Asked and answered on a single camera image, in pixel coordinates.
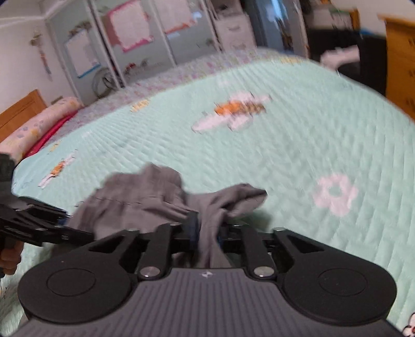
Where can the wooden headboard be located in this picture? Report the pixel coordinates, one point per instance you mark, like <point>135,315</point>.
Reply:
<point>19,111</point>

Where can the grey pants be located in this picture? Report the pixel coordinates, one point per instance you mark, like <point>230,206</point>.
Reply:
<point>146,197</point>

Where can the white shelf drawer unit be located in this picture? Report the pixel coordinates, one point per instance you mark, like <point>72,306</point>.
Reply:
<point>235,29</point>

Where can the orange-bordered poster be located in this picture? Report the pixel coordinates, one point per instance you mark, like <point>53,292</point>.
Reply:
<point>175,16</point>

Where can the black chair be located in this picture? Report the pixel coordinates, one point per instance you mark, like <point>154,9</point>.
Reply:
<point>369,64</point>

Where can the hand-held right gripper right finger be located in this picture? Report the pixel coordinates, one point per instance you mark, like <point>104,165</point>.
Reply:
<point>223,238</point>

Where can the red cloth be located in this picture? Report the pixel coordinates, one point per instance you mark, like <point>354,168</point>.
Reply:
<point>52,134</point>

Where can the blue-bordered poster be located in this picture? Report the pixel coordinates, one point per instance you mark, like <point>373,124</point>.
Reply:
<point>81,53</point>

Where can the wooden cabinet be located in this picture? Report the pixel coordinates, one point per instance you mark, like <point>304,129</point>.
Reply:
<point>402,64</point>

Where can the white cloth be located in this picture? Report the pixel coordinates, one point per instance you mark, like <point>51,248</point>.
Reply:
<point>340,56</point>

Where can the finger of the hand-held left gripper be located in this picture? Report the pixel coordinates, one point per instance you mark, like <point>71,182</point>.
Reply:
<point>39,212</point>
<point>48,235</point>

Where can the pink printed pillow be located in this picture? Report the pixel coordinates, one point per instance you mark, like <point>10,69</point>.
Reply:
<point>39,126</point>

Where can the pink-bordered poster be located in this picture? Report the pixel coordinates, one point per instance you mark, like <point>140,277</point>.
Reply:
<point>129,26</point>

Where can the person's left hand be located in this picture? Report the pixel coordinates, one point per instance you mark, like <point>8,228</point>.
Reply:
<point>9,261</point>

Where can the white glass-door wardrobe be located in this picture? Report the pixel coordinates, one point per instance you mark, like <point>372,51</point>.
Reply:
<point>155,55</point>

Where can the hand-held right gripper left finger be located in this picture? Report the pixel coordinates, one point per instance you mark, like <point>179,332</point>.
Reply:
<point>193,233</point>

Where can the mint quilted bee bedspread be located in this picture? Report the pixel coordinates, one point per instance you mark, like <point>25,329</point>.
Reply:
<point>291,145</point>

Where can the hanging wall ornament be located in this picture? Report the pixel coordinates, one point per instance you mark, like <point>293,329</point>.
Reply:
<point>43,55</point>

